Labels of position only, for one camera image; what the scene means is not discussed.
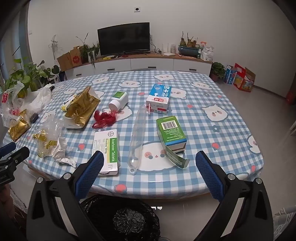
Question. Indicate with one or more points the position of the small grey object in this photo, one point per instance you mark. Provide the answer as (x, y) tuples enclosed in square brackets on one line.
[(34, 117)]

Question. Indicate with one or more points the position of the cardboard box red flower label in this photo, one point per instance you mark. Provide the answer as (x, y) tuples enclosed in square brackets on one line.
[(76, 58)]

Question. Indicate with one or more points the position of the green medicine box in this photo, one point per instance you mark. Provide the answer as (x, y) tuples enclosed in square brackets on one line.
[(171, 132)]

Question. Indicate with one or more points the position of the green potted plant on cabinet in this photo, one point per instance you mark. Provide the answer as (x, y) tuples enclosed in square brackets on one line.
[(89, 49)]

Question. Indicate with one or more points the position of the clear plastic tube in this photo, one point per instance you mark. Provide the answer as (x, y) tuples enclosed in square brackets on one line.
[(136, 148)]

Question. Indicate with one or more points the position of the clear wrapper with gold foil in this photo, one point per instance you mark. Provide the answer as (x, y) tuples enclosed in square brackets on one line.
[(45, 139)]

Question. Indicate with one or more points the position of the plain brown cardboard box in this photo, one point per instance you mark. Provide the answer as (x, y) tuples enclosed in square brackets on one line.
[(64, 61)]

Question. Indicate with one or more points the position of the white router with antennas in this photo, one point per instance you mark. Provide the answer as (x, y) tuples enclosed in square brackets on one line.
[(168, 54)]

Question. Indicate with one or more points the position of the white cabinet wooden top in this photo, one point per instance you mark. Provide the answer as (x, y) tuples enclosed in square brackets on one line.
[(150, 63)]

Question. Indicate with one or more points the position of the red floor object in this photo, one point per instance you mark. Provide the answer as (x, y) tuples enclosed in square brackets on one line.
[(291, 98)]

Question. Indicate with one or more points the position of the white plastic bag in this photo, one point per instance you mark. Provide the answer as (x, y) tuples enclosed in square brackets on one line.
[(37, 99)]

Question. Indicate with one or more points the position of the blue checkered printed tablecloth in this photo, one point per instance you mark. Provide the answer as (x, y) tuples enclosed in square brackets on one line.
[(208, 139)]

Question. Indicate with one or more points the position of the blue colourful box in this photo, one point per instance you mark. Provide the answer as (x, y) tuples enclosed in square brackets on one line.
[(230, 75)]

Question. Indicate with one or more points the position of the red colourful box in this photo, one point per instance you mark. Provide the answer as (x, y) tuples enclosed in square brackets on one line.
[(245, 80)]

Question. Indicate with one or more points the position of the bonsai in blue pot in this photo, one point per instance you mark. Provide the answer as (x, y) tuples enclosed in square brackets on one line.
[(188, 49)]

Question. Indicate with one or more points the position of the white green tablet box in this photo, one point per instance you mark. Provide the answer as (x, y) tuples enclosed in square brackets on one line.
[(106, 148)]

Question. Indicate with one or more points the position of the large leafy pothos plant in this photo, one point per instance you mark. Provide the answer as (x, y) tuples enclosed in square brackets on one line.
[(25, 74)]

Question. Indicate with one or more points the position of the large gold tissue package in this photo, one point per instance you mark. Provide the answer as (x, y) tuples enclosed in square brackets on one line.
[(81, 109)]

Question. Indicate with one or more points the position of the yellow snack wrapper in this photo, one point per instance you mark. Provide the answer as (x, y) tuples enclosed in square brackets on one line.
[(67, 104)]

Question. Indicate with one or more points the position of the white pill bottle green label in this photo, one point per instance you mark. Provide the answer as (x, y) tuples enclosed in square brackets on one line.
[(120, 98)]

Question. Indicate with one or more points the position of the small potted floor plant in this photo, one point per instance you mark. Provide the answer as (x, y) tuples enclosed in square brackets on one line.
[(217, 69)]

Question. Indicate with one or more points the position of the white pinwheel decoration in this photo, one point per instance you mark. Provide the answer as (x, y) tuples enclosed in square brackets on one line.
[(55, 45)]

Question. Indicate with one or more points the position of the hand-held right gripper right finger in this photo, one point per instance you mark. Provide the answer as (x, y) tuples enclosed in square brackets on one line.
[(209, 176)]

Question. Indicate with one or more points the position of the blue white milk carton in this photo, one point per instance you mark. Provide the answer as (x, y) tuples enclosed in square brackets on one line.
[(159, 97)]

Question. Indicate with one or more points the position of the black television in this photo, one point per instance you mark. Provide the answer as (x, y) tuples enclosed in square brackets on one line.
[(123, 38)]

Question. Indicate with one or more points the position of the clear plastic bag red print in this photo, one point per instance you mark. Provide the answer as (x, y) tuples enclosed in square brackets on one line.
[(7, 109)]

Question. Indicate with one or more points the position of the white bag on cabinet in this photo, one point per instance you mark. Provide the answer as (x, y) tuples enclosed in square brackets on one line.
[(208, 54)]

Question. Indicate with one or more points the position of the black trash bag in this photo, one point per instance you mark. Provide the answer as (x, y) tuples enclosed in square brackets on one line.
[(120, 220)]

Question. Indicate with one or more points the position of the grey patterned rug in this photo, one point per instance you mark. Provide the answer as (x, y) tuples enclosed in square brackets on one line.
[(285, 217)]

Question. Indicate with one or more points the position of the red mesh net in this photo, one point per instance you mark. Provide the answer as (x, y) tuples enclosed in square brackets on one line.
[(104, 119)]

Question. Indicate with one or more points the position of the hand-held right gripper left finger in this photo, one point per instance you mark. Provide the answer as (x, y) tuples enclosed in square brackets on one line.
[(90, 173)]

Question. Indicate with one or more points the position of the crumpled white tissue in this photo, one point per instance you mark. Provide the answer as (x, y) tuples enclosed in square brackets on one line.
[(61, 148)]

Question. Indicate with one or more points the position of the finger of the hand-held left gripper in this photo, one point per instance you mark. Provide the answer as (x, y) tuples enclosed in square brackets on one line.
[(18, 156), (7, 149)]

